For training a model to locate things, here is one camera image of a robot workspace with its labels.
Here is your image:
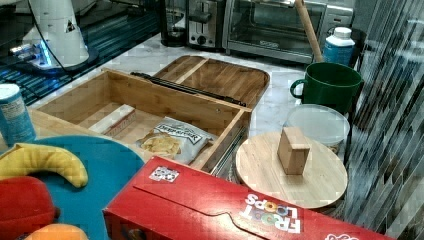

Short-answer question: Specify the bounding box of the black drawer handle bar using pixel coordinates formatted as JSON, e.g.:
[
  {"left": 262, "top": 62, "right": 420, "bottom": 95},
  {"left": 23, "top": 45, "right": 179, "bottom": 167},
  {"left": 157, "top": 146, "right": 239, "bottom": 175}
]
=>
[{"left": 130, "top": 72, "right": 247, "bottom": 107}]

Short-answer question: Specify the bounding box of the wooden drawer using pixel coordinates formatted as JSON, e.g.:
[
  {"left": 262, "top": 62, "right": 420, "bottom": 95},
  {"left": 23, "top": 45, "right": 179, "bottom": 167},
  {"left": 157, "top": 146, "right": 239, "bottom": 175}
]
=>
[{"left": 31, "top": 69, "right": 257, "bottom": 172}]

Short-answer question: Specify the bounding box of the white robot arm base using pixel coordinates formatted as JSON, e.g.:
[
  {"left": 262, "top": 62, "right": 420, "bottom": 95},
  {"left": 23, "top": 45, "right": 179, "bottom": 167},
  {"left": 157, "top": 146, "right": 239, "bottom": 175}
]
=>
[{"left": 9, "top": 0, "right": 98, "bottom": 72}]

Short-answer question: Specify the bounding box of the white red box in drawer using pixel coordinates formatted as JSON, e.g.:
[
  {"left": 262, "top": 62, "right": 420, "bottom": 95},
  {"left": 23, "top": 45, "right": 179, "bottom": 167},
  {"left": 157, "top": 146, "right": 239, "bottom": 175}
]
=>
[{"left": 89, "top": 104, "right": 136, "bottom": 137}]

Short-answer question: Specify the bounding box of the chips bag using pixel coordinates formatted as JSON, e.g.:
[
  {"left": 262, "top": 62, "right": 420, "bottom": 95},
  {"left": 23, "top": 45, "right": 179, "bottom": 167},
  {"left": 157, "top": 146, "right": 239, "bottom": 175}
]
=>
[{"left": 136, "top": 117, "right": 217, "bottom": 165}]

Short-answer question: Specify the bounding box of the wooden tray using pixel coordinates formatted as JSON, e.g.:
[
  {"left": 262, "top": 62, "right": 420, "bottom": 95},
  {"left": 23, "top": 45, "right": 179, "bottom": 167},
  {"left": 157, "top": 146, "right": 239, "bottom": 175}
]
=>
[{"left": 155, "top": 55, "right": 270, "bottom": 109}]

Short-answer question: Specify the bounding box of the round wooden lid with knob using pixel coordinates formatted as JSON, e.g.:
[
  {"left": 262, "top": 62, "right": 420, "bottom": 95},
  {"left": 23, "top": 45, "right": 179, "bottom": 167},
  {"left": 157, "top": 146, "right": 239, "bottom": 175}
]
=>
[{"left": 236, "top": 127, "right": 348, "bottom": 209}]

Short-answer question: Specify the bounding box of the red Froot Loops box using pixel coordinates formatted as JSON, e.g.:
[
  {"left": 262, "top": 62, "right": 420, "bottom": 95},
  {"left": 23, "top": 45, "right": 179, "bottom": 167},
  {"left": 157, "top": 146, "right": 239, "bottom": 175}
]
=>
[{"left": 103, "top": 157, "right": 394, "bottom": 240}]

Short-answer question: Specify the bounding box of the silver toaster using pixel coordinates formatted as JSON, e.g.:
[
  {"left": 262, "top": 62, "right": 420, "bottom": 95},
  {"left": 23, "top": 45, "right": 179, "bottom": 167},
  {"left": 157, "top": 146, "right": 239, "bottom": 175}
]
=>
[{"left": 186, "top": 0, "right": 226, "bottom": 49}]

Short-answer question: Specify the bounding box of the silver toaster oven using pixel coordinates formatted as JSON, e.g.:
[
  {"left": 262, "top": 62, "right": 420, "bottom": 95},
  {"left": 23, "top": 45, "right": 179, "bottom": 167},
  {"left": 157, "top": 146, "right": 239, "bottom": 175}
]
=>
[{"left": 223, "top": 0, "right": 355, "bottom": 64}]

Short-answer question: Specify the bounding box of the clear plastic container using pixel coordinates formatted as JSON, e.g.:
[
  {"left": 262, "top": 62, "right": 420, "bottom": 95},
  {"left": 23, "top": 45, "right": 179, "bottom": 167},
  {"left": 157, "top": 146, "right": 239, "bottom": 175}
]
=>
[{"left": 284, "top": 104, "right": 350, "bottom": 153}]

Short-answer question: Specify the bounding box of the teal plate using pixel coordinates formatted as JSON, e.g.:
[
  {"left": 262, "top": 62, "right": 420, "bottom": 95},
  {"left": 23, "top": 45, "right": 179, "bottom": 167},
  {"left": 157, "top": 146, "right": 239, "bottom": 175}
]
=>
[{"left": 34, "top": 135, "right": 144, "bottom": 240}]

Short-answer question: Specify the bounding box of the black coffee maker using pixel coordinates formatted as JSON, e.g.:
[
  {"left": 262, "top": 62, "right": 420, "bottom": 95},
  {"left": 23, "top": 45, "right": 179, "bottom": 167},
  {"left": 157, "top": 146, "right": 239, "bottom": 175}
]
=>
[{"left": 159, "top": 0, "right": 187, "bottom": 47}]

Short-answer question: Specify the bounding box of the green mug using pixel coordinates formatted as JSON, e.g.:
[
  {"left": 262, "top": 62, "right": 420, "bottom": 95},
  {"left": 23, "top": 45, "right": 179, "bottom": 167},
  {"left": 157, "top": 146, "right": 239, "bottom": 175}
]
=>
[{"left": 290, "top": 62, "right": 362, "bottom": 114}]

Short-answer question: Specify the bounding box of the wooden rolling pin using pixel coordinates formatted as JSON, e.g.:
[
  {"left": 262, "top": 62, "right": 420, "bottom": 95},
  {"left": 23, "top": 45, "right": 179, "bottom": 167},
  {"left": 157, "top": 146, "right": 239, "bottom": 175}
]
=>
[{"left": 295, "top": 0, "right": 323, "bottom": 62}]

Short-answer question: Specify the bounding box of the blue bottle white cap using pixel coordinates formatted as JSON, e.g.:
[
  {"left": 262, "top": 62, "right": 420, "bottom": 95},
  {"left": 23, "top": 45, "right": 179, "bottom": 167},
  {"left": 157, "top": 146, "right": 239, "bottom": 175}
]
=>
[{"left": 323, "top": 27, "right": 355, "bottom": 66}]

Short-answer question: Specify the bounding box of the orange toy fruit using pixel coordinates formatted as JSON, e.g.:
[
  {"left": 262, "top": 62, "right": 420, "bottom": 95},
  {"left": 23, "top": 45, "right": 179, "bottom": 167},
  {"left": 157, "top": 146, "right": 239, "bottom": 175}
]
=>
[{"left": 24, "top": 224, "right": 89, "bottom": 240}]

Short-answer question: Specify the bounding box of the yellow toy banana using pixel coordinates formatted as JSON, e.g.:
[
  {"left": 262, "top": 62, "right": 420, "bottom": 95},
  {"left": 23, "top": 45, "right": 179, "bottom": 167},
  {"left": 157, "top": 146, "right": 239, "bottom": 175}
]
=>
[{"left": 0, "top": 143, "right": 88, "bottom": 188}]

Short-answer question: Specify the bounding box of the blue white can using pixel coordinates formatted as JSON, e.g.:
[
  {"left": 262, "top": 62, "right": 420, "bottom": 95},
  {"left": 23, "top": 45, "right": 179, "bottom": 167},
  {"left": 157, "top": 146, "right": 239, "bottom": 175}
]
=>
[{"left": 0, "top": 83, "right": 36, "bottom": 147}]

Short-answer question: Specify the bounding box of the red toy fruit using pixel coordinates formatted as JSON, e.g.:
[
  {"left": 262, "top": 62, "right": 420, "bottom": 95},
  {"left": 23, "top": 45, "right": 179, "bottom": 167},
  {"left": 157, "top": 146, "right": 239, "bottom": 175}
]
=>
[{"left": 0, "top": 176, "right": 60, "bottom": 240}]

